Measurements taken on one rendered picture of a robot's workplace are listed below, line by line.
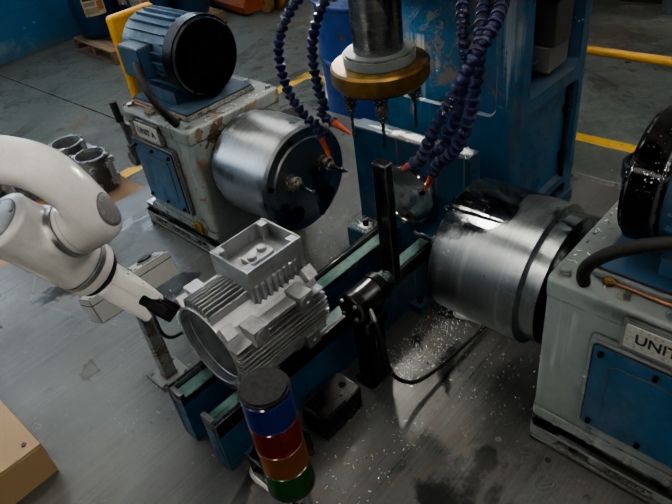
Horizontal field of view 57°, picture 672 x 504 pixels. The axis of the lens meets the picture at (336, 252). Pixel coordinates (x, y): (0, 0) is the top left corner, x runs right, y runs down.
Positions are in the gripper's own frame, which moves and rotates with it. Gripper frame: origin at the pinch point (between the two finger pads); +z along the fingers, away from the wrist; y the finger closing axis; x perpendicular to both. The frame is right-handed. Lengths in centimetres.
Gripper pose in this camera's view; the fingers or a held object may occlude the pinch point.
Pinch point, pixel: (165, 308)
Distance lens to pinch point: 106.3
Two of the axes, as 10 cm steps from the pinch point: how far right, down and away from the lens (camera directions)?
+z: 4.4, 4.3, 7.9
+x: 5.3, -8.4, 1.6
